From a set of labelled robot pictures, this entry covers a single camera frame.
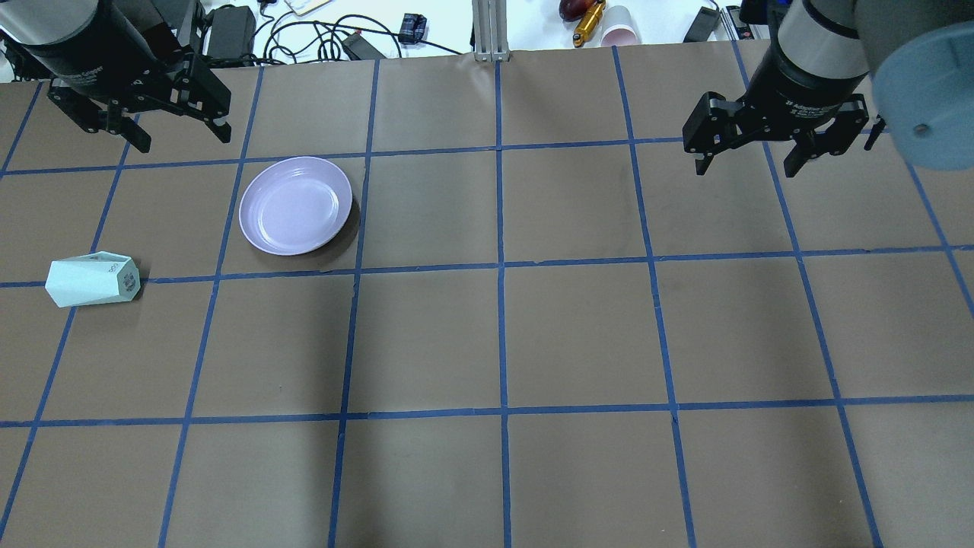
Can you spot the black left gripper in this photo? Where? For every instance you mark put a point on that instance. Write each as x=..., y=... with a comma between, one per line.
x=85, y=62

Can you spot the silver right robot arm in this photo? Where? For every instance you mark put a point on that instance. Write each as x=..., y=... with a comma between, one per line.
x=917, y=54

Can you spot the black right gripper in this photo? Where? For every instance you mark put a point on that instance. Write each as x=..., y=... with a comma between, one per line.
x=795, y=90

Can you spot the pink plastic cup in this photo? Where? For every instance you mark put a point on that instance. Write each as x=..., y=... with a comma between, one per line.
x=618, y=27

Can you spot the lilac round plate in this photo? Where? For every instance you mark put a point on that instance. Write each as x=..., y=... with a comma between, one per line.
x=295, y=206

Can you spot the mint green faceted cup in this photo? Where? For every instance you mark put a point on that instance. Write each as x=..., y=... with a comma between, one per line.
x=95, y=278

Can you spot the black power adapter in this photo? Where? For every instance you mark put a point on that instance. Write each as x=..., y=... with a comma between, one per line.
x=229, y=40

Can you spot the red and gold toy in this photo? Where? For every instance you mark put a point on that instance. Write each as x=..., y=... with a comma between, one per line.
x=586, y=16

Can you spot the aluminium frame post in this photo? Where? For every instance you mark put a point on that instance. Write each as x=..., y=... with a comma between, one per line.
x=490, y=31

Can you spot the small blue black device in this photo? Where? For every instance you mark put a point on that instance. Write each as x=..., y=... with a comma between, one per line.
x=412, y=29

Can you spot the brown paper table mat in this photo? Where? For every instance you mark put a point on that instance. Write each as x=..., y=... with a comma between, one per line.
x=538, y=327

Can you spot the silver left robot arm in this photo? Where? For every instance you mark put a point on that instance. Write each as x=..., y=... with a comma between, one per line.
x=44, y=22

